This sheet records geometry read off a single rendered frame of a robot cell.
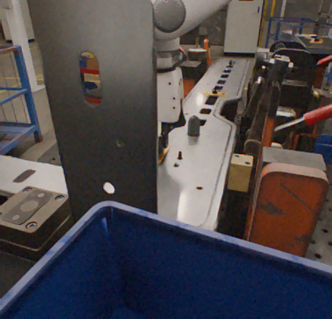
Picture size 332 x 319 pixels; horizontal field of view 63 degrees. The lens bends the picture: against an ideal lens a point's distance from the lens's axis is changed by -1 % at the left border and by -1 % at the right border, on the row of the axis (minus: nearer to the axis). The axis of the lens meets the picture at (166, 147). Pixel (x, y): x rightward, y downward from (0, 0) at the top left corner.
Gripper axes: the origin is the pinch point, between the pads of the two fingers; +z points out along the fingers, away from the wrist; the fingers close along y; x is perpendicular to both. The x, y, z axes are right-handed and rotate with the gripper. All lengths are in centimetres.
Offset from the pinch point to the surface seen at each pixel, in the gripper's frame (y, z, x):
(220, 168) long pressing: -13.7, 3.3, 1.3
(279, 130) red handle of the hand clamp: -23.0, -6.0, 0.8
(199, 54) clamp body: 12, -1, -102
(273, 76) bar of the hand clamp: -20.4, -15.5, 1.8
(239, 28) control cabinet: 33, 34, -707
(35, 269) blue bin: -7.3, -12.6, 40.7
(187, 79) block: 12, 7, -76
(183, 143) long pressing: -4.1, 3.3, -6.5
